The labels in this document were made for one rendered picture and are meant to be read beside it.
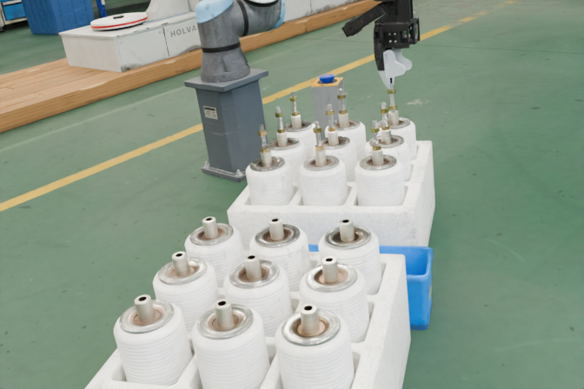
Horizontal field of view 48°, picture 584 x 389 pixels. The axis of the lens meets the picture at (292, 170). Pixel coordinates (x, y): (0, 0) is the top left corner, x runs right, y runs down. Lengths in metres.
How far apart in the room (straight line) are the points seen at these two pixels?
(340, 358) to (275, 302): 0.16
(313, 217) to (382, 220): 0.14
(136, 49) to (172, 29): 0.25
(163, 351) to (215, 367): 0.08
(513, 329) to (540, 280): 0.17
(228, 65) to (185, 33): 1.73
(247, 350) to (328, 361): 0.11
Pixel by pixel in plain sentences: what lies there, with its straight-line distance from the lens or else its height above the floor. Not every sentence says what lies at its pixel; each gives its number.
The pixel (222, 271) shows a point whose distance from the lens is 1.11.
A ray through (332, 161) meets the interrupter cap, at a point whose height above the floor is 0.25.
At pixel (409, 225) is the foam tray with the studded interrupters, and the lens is 1.29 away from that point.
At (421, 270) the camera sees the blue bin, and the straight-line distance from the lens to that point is 1.30.
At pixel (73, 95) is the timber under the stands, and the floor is 0.06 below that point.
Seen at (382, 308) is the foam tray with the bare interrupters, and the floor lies 0.18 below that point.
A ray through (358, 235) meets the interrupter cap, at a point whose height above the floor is 0.25.
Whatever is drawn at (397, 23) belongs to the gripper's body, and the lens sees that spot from 1.45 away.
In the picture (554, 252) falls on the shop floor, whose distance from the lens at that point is 1.51.
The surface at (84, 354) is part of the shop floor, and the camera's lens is 1.38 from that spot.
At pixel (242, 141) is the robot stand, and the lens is 1.97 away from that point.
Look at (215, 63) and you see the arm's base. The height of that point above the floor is 0.35.
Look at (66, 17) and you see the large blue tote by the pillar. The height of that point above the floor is 0.12.
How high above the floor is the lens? 0.75
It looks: 22 degrees down
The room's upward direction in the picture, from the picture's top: 8 degrees counter-clockwise
